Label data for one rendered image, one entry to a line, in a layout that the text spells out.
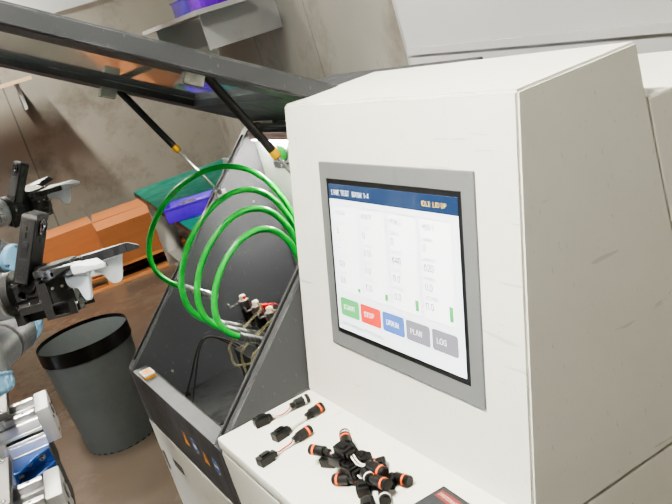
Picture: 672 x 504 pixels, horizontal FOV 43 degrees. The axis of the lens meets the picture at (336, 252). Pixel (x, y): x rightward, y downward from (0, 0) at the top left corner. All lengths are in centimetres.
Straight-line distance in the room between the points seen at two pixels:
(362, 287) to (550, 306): 43
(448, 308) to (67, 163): 711
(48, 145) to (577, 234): 727
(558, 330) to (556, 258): 10
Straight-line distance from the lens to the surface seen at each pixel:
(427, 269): 133
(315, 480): 151
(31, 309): 143
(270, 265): 247
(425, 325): 137
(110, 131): 827
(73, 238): 765
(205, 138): 843
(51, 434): 228
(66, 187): 249
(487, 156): 119
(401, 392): 149
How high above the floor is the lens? 174
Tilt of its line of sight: 16 degrees down
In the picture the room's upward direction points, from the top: 17 degrees counter-clockwise
